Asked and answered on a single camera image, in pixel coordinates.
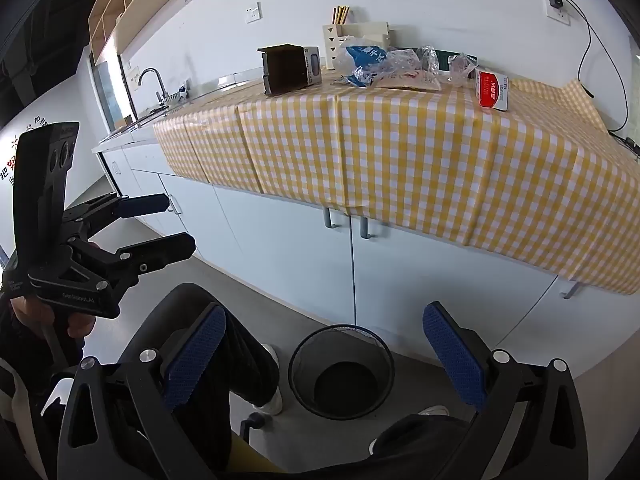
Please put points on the wall socket with black adapter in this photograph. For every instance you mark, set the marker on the wall socket with black adapter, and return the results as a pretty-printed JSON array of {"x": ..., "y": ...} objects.
[{"x": 557, "y": 5}]

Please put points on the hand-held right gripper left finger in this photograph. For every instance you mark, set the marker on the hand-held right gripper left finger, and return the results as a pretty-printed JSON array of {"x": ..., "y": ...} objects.
[{"x": 195, "y": 360}]

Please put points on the person's left leg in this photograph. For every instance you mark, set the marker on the person's left leg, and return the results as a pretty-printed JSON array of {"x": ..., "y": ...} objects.
[{"x": 240, "y": 360}]

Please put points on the beige utensil rack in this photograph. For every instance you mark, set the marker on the beige utensil rack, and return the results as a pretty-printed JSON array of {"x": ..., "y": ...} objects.
[{"x": 370, "y": 35}]

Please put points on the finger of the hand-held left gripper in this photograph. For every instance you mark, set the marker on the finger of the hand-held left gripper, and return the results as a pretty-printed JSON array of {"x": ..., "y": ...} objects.
[
  {"x": 150, "y": 203},
  {"x": 165, "y": 250}
]

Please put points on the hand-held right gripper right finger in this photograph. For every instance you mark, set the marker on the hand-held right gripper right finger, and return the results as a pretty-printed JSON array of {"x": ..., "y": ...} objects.
[{"x": 455, "y": 360}]

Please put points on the white left shoe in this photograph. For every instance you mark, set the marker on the white left shoe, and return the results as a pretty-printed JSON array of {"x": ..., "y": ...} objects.
[{"x": 274, "y": 395}]

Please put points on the wall poster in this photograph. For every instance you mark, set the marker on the wall poster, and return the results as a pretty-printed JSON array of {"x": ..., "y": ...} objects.
[{"x": 6, "y": 165}]

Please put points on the white shoe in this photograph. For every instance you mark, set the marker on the white shoe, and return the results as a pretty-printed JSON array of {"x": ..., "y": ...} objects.
[
  {"x": 274, "y": 395},
  {"x": 435, "y": 410}
]

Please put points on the person's left hand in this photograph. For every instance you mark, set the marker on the person's left hand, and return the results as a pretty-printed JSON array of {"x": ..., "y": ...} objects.
[{"x": 35, "y": 312}]

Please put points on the dark green board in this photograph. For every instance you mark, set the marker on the dark green board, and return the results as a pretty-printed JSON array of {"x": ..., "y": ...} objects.
[{"x": 447, "y": 56}]

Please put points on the black mesh waste bin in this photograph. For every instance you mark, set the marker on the black mesh waste bin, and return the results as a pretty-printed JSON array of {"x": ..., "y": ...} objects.
[{"x": 305, "y": 360}]

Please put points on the metal faucet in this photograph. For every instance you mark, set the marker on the metal faucet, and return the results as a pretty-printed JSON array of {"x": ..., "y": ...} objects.
[{"x": 161, "y": 85}]

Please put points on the small dish rack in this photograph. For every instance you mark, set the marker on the small dish rack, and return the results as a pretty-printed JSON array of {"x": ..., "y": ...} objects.
[{"x": 180, "y": 94}]

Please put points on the white base cabinet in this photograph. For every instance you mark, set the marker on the white base cabinet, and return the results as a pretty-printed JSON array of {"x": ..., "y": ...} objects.
[{"x": 280, "y": 240}]

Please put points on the person's leg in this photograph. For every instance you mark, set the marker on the person's leg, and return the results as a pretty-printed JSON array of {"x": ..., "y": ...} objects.
[
  {"x": 415, "y": 440},
  {"x": 240, "y": 360}
]

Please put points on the bundle of wooden chopsticks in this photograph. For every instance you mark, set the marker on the bundle of wooden chopsticks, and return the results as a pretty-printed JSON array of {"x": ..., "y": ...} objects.
[{"x": 341, "y": 14}]

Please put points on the dark brown cardboard box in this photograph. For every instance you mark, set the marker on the dark brown cardboard box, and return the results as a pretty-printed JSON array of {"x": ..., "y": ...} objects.
[{"x": 285, "y": 70}]

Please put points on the window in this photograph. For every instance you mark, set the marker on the window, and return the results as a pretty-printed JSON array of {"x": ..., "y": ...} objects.
[{"x": 107, "y": 90}]

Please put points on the clear plastic food packet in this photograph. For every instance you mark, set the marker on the clear plastic food packet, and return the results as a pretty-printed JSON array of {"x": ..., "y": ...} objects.
[{"x": 410, "y": 67}]

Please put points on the white right shoe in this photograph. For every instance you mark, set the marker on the white right shoe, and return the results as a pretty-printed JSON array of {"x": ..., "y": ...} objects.
[{"x": 435, "y": 410}]

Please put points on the clear plastic wrapper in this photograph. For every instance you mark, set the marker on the clear plastic wrapper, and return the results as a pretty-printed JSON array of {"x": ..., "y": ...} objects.
[{"x": 462, "y": 67}]

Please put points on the person's right leg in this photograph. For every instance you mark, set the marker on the person's right leg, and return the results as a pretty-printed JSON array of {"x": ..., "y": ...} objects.
[{"x": 415, "y": 440}]

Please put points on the red white carton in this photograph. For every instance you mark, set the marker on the red white carton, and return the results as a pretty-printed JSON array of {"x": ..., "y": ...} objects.
[{"x": 492, "y": 90}]

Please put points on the white cloth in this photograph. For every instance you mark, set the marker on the white cloth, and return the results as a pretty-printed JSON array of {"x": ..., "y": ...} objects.
[{"x": 20, "y": 410}]

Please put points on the black chair base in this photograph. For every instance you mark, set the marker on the black chair base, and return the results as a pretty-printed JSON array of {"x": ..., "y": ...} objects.
[{"x": 254, "y": 425}]

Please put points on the yellow checked tablecloth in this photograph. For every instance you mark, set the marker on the yellow checked tablecloth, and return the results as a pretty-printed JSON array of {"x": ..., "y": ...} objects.
[{"x": 425, "y": 160}]

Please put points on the blue white plastic bag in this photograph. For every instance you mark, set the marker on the blue white plastic bag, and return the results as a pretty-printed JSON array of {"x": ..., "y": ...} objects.
[{"x": 362, "y": 62}]

